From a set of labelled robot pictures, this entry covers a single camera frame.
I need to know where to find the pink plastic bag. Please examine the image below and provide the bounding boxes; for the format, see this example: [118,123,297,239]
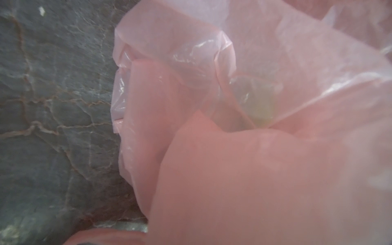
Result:
[67,1,392,245]

